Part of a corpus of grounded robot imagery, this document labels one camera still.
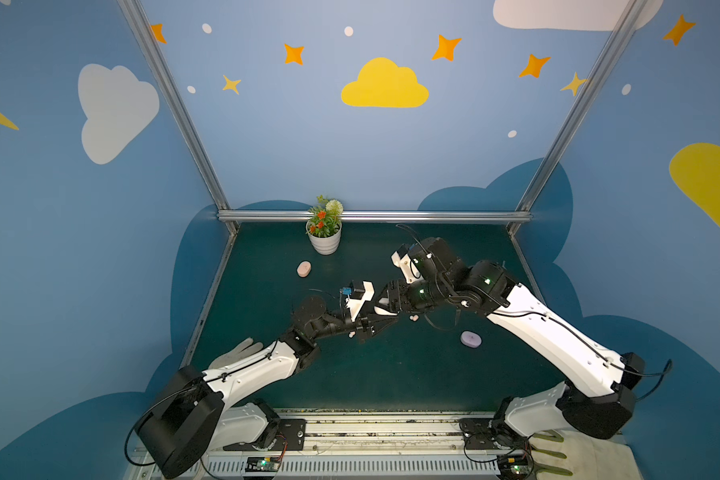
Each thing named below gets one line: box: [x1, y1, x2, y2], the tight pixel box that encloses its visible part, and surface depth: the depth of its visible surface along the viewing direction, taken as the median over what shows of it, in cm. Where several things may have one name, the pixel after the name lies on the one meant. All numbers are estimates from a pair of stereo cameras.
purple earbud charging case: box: [460, 331, 482, 348], surface depth 91 cm
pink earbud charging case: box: [297, 261, 312, 278], surface depth 109 cm
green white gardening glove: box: [531, 430, 643, 480], surface depth 72 cm
